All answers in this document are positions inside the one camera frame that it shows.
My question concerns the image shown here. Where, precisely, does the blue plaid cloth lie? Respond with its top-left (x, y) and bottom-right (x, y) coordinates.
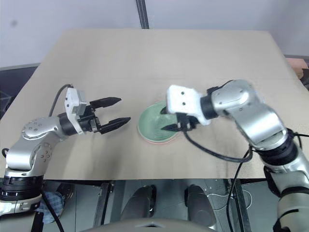
top-left (38, 191), bottom-right (65, 223)

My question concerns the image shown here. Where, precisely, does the thin white floor cable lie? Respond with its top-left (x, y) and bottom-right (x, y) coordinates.
top-left (207, 190), bottom-right (253, 206)

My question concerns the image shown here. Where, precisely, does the green bowl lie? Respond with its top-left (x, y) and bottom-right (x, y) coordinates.
top-left (137, 101), bottom-right (180, 142)

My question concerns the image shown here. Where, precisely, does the thin black hanging cable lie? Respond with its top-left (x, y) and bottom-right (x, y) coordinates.
top-left (226, 145), bottom-right (253, 232)

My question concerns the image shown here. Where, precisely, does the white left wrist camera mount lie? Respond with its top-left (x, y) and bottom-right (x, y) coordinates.
top-left (64, 87), bottom-right (88, 134)

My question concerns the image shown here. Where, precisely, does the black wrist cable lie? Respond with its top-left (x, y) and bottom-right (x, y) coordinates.
top-left (183, 129), bottom-right (254, 163)
top-left (49, 83), bottom-right (74, 117)

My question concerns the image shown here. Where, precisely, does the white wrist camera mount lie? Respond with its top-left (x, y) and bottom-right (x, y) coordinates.
top-left (64, 87), bottom-right (88, 134)
top-left (166, 84), bottom-right (211, 126)

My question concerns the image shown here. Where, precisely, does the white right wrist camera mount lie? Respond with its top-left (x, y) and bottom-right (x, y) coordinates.
top-left (166, 84), bottom-right (211, 126)

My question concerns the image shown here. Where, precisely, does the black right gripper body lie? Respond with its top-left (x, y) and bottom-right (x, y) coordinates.
top-left (175, 113), bottom-right (201, 132)

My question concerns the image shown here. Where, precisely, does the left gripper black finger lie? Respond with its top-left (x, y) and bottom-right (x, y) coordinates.
top-left (99, 116), bottom-right (132, 135)
top-left (90, 97), bottom-right (122, 109)

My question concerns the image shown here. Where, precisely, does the dark rounded robot foot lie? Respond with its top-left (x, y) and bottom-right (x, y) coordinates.
top-left (184, 184), bottom-right (216, 228)
top-left (120, 184), bottom-right (158, 221)

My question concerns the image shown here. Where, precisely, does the grey robot torso edge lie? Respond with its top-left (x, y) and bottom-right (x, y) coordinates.
top-left (83, 212), bottom-right (212, 232)

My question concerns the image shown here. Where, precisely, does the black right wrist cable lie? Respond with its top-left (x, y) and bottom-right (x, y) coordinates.
top-left (183, 129), bottom-right (254, 163)

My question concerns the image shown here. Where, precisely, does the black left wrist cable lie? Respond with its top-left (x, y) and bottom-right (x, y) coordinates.
top-left (49, 83), bottom-right (74, 117)

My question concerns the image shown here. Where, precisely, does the dark vertical post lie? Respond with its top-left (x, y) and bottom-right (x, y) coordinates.
top-left (135, 0), bottom-right (152, 29)

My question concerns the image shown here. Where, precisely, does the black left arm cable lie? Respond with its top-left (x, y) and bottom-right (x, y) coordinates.
top-left (40, 187), bottom-right (65, 232)

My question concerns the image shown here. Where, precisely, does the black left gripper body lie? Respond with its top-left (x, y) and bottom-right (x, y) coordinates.
top-left (77, 104), bottom-right (102, 133)

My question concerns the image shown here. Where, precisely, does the brown cardboard box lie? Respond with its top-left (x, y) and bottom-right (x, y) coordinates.
top-left (286, 57), bottom-right (309, 79)

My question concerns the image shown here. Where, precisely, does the black metal table leg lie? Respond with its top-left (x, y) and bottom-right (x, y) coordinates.
top-left (231, 179), bottom-right (252, 232)
top-left (92, 180), bottom-right (115, 226)

